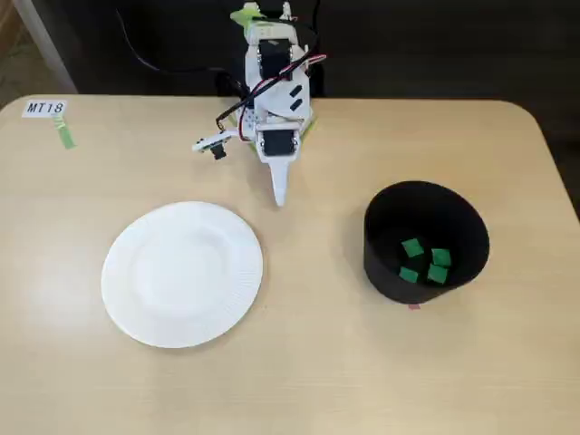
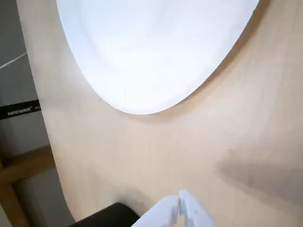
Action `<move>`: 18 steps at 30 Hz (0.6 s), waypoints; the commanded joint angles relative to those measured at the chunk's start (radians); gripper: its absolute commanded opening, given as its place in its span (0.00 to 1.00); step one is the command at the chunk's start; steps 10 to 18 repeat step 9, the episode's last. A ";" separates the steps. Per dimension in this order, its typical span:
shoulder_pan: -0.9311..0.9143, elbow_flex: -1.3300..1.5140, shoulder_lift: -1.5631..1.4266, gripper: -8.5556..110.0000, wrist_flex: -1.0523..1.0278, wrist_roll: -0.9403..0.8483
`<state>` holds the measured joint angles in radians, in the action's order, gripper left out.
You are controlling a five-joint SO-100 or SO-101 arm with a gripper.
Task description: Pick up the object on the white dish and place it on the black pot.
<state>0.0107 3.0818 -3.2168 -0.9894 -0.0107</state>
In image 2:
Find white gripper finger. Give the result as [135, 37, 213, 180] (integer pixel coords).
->
[134, 194, 179, 227]
[178, 188, 219, 227]

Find wooden furniture frame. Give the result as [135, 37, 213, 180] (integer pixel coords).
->
[0, 145, 71, 227]

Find black Neewer strap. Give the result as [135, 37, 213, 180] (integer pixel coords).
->
[0, 99, 42, 120]

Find white paper plate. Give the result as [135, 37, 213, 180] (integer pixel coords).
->
[55, 0, 261, 115]

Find black pot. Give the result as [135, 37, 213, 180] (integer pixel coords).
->
[75, 201, 141, 227]

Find thin white cable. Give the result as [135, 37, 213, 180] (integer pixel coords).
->
[0, 52, 27, 70]

